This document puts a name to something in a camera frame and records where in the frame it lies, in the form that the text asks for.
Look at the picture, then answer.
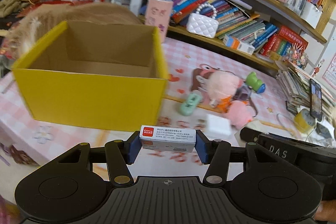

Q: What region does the orange fluffy cat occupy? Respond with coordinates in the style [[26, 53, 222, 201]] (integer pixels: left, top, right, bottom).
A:
[[2, 2, 141, 60]]

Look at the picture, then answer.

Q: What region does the brown blanket pile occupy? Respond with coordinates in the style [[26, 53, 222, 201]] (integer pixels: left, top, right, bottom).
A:
[[0, 0, 30, 18]]

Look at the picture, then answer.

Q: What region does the orange white medicine box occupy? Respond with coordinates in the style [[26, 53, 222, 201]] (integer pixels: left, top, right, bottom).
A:
[[223, 35, 255, 55]]

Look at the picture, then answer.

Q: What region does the white eraser block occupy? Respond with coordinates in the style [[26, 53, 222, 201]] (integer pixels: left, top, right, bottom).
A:
[[206, 114, 231, 137]]

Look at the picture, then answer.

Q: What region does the large pink plush toy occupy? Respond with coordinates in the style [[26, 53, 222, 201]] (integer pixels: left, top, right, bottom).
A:
[[207, 71, 244, 106]]

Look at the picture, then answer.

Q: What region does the green and blue toy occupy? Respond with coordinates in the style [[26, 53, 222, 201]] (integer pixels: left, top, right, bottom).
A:
[[245, 72, 266, 94]]

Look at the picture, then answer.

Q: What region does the yellow cardboard box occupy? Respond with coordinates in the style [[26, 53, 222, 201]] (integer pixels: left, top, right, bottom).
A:
[[12, 21, 168, 131]]

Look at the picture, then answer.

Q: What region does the grey toy camera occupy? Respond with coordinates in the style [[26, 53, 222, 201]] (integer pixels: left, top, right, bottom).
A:
[[233, 84, 252, 102]]

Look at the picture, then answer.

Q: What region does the stack of magazines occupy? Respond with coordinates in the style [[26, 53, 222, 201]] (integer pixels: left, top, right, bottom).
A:
[[276, 61, 335, 122]]

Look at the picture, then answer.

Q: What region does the pink printed table mat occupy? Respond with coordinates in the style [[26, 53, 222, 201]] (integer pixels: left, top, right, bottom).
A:
[[1, 39, 325, 182]]

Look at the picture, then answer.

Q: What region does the pink cylindrical tin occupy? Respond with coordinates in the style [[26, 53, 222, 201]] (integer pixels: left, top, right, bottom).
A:
[[145, 0, 173, 43]]

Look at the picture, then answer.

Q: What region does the white quilted pearl handbag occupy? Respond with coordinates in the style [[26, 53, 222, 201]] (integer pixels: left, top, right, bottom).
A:
[[186, 3, 219, 39]]

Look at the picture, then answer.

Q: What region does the small white staples box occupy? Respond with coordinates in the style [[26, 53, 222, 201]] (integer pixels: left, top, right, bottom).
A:
[[139, 125, 196, 153]]

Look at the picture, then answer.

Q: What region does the black smartphone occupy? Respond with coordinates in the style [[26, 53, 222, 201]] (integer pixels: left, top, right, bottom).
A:
[[309, 79, 322, 122]]

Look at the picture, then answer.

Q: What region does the yellow tape roll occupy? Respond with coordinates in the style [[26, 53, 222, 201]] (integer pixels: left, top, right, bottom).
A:
[[294, 109, 315, 135]]

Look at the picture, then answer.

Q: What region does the small pink plush chick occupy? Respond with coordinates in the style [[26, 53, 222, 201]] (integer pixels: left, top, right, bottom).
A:
[[218, 97, 253, 129]]

